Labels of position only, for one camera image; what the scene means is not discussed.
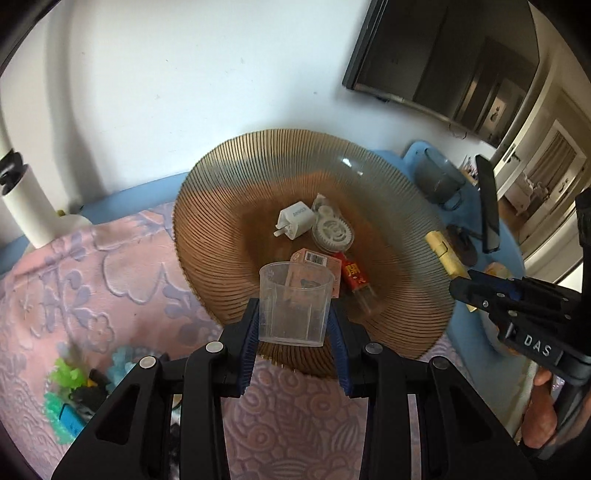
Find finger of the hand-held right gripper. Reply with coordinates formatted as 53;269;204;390
449;277;527;324
468;270;525;296

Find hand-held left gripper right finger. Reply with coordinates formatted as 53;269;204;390
325;307;539;480

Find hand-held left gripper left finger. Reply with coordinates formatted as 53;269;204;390
51;298;259;480

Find clear plastic measuring cup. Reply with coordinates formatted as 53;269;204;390
259;261;336;348

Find amber ribbed glass bowl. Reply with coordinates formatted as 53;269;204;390
173;129;469;379

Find green plastic toy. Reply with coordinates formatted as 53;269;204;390
44;357;89;441

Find person's right hand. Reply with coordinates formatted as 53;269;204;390
522;367;561;450

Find dark brown sunglasses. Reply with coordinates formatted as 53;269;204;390
445;224;479;267

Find blue sheet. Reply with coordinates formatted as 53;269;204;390
0;141;527;435

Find yellow bar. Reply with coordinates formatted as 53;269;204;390
425;231;476;315

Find black phone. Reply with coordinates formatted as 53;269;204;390
475;154;502;253

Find red snack packet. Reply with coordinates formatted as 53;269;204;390
333;251;375;310

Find small orange box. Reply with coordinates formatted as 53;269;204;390
288;248;343;301

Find white door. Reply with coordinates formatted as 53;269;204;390
499;78;591;282

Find grey glass mug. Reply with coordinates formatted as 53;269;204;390
412;148;467;210

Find clear correction tape dispenser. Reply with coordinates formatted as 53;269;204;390
310;196;355;252

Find white charger plug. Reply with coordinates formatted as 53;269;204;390
274;202;315;241

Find pink embossed blanket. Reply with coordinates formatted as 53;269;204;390
0;200;462;480

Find black plastic toy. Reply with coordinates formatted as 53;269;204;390
69;369;112;412

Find blue plastic toy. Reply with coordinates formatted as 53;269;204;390
61;404;89;435

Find white lamp stand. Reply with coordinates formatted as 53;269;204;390
0;106;93;247

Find black wall television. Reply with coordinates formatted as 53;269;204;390
342;0;541;148

